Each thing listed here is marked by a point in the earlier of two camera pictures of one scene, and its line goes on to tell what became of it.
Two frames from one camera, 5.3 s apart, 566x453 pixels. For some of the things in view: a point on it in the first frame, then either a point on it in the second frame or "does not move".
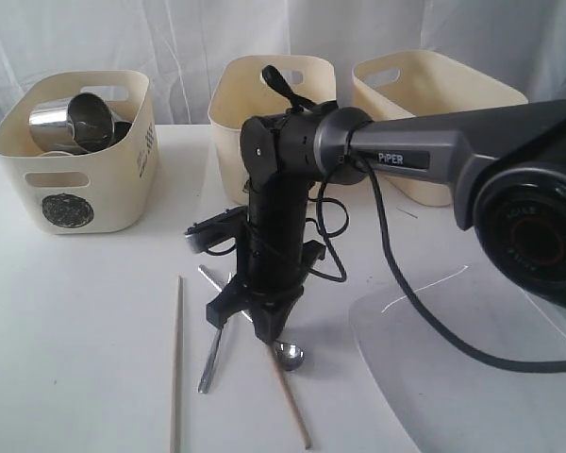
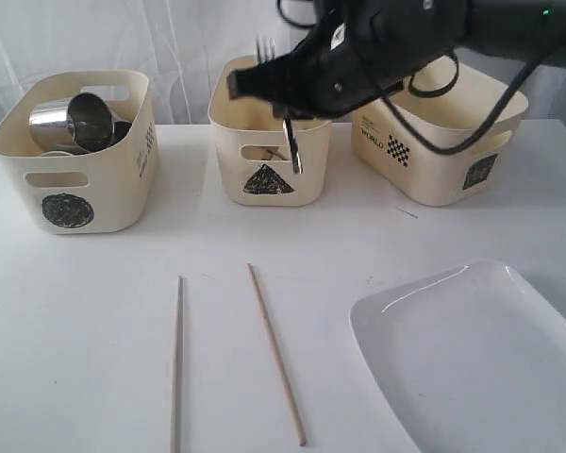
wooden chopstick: [307, 444] does not move
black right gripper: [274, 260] to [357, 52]
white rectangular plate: [457, 401] does not move
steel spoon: [291, 355] to [272, 153]
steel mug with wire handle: [91, 122] does not move
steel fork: [220, 284] to [266, 53]
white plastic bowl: [56, 154] does not move
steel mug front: [50, 128] does not move
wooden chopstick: [176, 394] does not move
